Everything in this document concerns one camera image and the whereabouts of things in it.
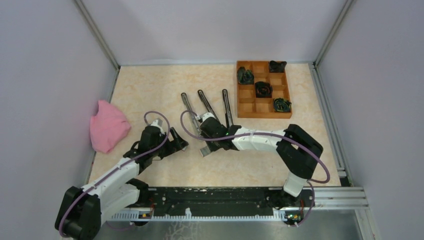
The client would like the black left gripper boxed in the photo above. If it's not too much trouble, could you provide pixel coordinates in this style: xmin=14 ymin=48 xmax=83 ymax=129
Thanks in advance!
xmin=150 ymin=126 xmax=188 ymax=158

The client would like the black stapler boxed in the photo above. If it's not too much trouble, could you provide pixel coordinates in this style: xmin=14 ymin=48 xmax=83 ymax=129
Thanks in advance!
xmin=197 ymin=89 xmax=219 ymax=121
xmin=222 ymin=89 xmax=234 ymax=128

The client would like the staple box tray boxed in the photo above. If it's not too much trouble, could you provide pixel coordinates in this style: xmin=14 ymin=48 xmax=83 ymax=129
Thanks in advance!
xmin=199 ymin=146 xmax=212 ymax=158

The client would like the grey silver stapler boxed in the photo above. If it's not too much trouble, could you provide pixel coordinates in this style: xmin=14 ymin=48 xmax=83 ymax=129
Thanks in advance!
xmin=181 ymin=92 xmax=201 ymax=136

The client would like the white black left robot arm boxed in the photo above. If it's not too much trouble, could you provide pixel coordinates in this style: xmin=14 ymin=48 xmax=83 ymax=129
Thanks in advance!
xmin=54 ymin=125 xmax=189 ymax=240

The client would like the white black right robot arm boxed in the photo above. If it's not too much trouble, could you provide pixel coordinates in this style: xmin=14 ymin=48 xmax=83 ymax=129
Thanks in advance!
xmin=199 ymin=117 xmax=324 ymax=206

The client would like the green camouflage rolled sock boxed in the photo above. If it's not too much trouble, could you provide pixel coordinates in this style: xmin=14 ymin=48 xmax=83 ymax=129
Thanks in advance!
xmin=236 ymin=66 xmax=254 ymax=85

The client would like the pink cloth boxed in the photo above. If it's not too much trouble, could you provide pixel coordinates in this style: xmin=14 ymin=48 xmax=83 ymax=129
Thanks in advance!
xmin=89 ymin=100 xmax=132 ymax=154

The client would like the wooden compartment tray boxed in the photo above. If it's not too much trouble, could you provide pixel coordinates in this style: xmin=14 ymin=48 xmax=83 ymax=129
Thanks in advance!
xmin=235 ymin=60 xmax=293 ymax=119

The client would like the blue green rolled sock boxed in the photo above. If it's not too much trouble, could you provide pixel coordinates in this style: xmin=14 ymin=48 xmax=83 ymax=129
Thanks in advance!
xmin=273 ymin=98 xmax=292 ymax=113

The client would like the dark rolled sock back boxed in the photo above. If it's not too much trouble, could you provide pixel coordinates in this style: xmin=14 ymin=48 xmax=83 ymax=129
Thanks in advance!
xmin=268 ymin=60 xmax=288 ymax=73

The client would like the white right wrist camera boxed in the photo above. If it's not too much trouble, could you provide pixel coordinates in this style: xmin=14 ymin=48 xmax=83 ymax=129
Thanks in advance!
xmin=199 ymin=112 xmax=216 ymax=122

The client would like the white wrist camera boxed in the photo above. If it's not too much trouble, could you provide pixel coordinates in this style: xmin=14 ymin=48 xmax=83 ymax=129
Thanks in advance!
xmin=199 ymin=112 xmax=216 ymax=122
xmin=150 ymin=118 xmax=163 ymax=128

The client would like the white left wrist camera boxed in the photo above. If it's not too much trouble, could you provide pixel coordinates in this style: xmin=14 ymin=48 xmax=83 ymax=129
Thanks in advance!
xmin=150 ymin=118 xmax=163 ymax=128

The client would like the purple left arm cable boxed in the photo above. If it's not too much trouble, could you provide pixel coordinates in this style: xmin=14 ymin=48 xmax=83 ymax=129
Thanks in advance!
xmin=57 ymin=110 xmax=171 ymax=239

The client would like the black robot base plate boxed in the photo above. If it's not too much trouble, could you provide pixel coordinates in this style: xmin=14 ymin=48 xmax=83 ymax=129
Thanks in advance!
xmin=127 ymin=179 xmax=315 ymax=226

